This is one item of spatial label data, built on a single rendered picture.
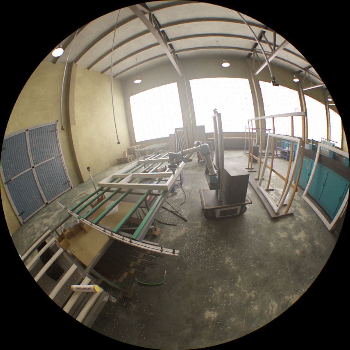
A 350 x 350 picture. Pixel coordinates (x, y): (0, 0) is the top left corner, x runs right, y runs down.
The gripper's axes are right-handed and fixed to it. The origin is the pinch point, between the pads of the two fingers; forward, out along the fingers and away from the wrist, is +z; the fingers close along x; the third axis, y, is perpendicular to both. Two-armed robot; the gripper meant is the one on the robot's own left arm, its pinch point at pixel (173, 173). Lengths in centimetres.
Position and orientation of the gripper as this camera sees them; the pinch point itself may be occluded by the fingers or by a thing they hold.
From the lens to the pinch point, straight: 168.0
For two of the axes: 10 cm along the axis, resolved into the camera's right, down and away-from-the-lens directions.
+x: 9.5, -0.2, -3.0
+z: 1.3, 9.2, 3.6
